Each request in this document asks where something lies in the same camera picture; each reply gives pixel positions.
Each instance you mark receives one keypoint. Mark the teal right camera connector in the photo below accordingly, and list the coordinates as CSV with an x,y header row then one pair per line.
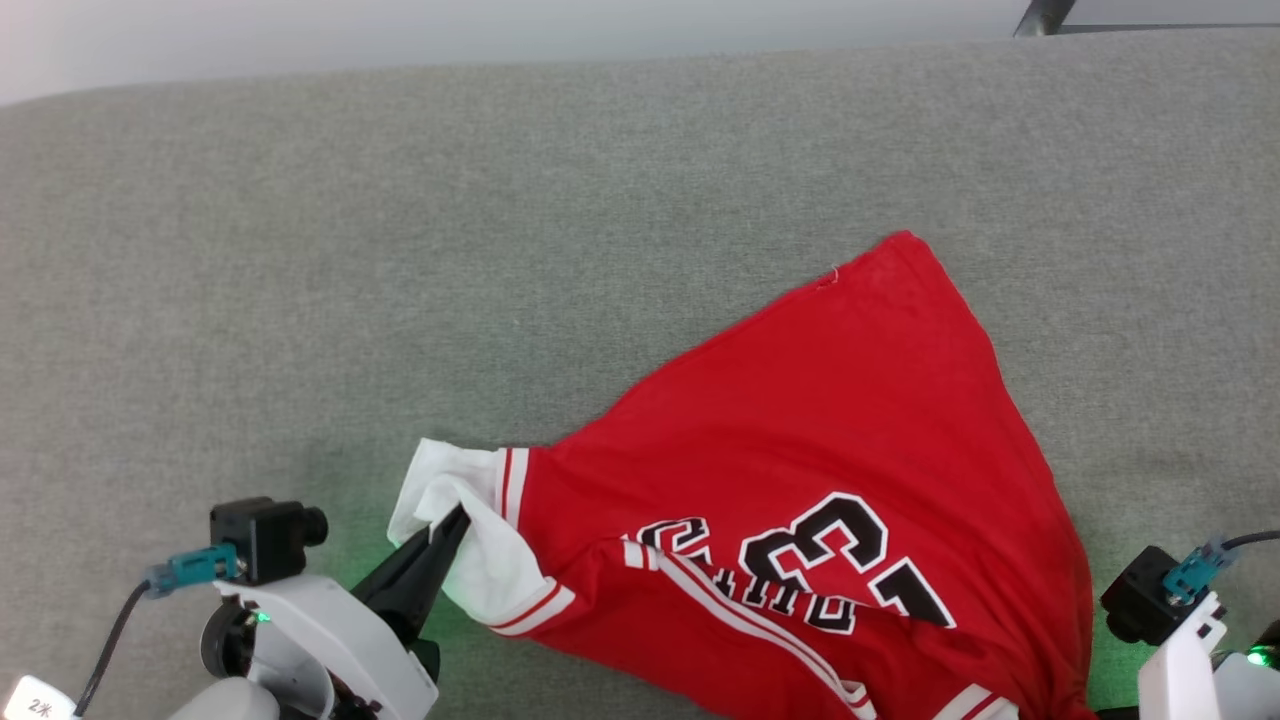
x,y
1195,572

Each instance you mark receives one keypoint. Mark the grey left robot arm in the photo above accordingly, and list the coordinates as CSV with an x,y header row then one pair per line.
x,y
225,702

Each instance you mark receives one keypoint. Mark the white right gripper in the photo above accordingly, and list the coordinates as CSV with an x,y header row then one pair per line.
x,y
1190,670

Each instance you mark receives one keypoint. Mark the teal left camera connector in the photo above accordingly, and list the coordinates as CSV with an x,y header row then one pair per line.
x,y
195,570

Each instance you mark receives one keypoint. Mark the dark metal post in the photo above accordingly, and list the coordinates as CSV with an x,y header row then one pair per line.
x,y
1042,16

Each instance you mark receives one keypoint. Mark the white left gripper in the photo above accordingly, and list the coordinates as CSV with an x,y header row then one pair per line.
x,y
320,640

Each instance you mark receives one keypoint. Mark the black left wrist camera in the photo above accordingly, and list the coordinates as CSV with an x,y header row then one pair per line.
x,y
260,535

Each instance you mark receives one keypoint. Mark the red white basketball jersey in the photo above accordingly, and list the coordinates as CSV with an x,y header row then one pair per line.
x,y
850,420

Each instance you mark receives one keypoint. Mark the grey fabric sofa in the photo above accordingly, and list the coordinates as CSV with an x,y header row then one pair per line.
x,y
400,250

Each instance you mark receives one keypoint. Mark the teal camera connector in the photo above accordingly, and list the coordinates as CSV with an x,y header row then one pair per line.
x,y
195,570
1195,572

